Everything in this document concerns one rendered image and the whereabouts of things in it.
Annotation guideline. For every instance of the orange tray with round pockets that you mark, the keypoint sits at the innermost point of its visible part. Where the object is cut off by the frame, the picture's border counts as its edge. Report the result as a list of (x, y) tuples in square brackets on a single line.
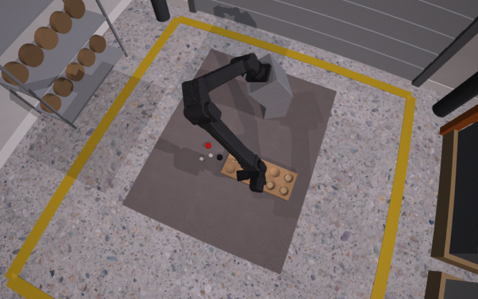
[(274, 174)]

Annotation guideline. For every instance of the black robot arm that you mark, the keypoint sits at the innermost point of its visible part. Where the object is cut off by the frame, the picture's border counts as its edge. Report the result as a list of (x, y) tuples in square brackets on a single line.
[(199, 112)]

